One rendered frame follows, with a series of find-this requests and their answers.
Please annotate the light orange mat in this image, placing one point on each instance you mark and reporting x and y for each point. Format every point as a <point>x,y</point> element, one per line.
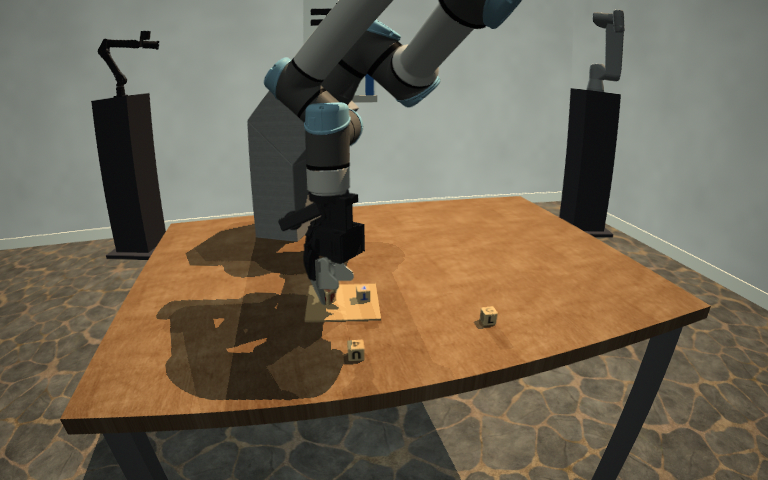
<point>345,308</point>

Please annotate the beige letter block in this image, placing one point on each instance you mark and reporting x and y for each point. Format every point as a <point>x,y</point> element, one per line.
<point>330,296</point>
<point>355,350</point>
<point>363,293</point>
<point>488,316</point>

